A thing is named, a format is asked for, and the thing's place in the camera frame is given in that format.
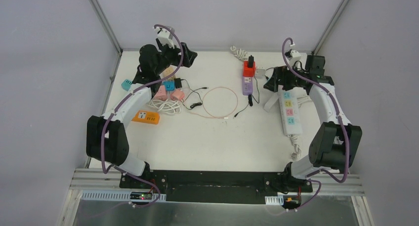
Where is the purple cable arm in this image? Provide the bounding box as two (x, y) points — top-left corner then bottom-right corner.
(100, 24), (185, 208)
(265, 38), (350, 216)

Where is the blue plug adapter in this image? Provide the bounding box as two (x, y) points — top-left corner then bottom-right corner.
(163, 81), (176, 91)

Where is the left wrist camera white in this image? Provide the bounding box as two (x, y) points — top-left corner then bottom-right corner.
(154, 26), (175, 48)

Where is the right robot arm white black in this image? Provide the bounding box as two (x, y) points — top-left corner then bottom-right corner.
(264, 55), (362, 191)

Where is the white coiled cord at back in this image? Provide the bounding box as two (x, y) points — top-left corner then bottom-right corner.
(229, 45), (249, 61)

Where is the black mounting base plate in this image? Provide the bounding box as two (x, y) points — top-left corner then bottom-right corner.
(119, 170), (315, 205)

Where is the teal power strip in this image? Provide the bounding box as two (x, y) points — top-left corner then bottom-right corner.
(121, 79), (132, 91)

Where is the pink cube socket adapter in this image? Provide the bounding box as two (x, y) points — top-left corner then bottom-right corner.
(170, 89), (185, 101)

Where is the light pink cube adapter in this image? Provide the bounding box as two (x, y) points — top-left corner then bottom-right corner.
(153, 85), (168, 101)

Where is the orange power strip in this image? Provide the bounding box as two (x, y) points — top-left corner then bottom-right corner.
(132, 110), (160, 125)

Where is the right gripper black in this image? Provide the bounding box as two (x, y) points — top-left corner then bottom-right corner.
(263, 63), (308, 92)

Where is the white cord of orange strip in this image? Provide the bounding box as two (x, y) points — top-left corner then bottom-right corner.
(146, 98), (182, 116)

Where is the purple power strip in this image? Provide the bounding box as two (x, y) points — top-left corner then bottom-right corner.
(242, 77), (253, 96)

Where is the long white power strip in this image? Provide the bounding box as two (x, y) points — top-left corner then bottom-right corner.
(277, 88), (303, 162)

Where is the beige cube adapter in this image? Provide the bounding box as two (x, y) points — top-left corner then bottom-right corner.
(162, 66), (176, 81)

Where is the white cube adapter behind red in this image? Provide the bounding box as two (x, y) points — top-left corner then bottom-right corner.
(254, 67), (266, 79)

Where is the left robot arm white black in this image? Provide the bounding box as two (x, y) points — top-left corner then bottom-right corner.
(85, 41), (198, 189)

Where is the red cube socket adapter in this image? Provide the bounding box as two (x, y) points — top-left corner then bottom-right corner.
(242, 61), (256, 77)

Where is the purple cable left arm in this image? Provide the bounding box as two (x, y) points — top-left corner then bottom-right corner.
(100, 24), (185, 208)

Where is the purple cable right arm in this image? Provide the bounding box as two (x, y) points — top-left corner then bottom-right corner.
(265, 38), (350, 216)

